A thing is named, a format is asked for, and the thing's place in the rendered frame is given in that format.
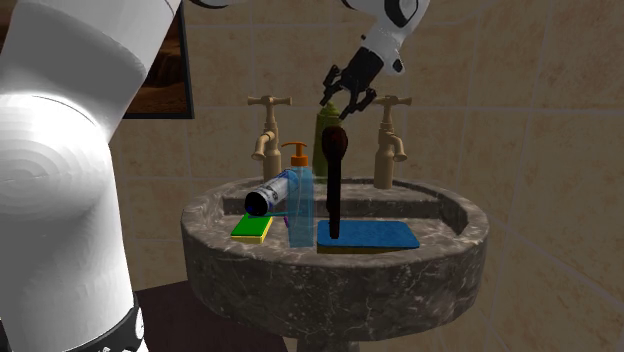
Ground clear blue soap dispenser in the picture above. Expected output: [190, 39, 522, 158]
[280, 141, 315, 249]

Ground dark framed wall picture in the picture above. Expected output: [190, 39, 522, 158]
[121, 0, 196, 121]

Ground blue and yellow sponge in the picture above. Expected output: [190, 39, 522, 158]
[316, 219, 422, 255]

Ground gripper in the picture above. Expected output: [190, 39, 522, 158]
[318, 45, 388, 122]

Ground green and yellow sponge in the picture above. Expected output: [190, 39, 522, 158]
[229, 212, 275, 245]

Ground beige cross-handle tap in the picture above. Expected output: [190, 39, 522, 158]
[372, 94, 414, 190]
[246, 94, 293, 183]

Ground dark brown wooden spoon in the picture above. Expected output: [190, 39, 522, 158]
[320, 125, 350, 241]

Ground green bottle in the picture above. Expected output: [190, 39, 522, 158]
[312, 100, 343, 180]

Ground teal thin stick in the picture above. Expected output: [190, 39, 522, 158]
[247, 209, 290, 220]

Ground dark marble wash basin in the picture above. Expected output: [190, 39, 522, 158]
[180, 175, 491, 352]

